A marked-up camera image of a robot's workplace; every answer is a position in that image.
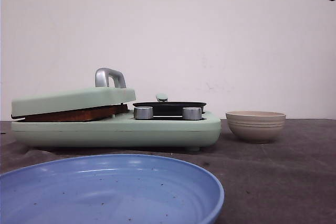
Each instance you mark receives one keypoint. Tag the cream ribbed bowl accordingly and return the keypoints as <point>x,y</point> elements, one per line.
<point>255,126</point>

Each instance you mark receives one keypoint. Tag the left silver control knob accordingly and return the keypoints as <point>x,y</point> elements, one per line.
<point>143,113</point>

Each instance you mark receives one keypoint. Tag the blue round plate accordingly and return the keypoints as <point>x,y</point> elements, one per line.
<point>116,188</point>

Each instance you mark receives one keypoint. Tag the black round frying pan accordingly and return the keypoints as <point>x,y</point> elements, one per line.
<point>170,108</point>

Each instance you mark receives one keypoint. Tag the mint green breakfast maker base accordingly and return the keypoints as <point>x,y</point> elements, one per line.
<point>122,130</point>

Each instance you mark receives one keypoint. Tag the white bread slice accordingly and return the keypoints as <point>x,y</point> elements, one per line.
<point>81,115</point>

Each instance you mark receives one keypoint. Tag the silver control knob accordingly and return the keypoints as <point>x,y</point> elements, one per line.
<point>143,113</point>
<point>192,113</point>

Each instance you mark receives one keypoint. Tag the right silver control knob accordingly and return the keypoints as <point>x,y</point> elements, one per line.
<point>192,113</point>

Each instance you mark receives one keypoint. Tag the breakfast maker hinged lid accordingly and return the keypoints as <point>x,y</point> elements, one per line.
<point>110,89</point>

